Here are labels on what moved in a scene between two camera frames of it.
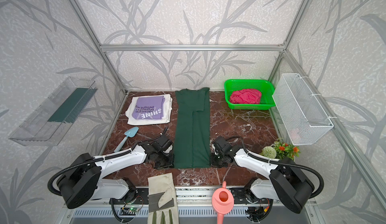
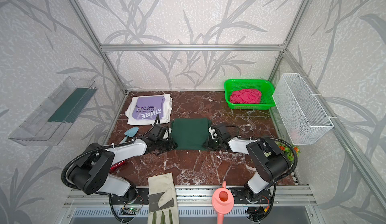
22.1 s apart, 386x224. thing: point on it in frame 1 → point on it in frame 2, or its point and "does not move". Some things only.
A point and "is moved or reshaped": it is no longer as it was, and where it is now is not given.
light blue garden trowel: x=130 y=133 does not move
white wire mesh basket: x=306 y=119 does not move
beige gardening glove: x=163 y=208 does not move
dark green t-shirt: x=192 y=129 is moved or reshaped
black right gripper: x=215 y=157 → x=213 y=142
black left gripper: x=168 y=158 → x=166 y=142
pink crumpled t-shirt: x=248 y=96 does not move
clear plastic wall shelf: x=47 y=124 does not move
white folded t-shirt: x=148 y=109 does not move
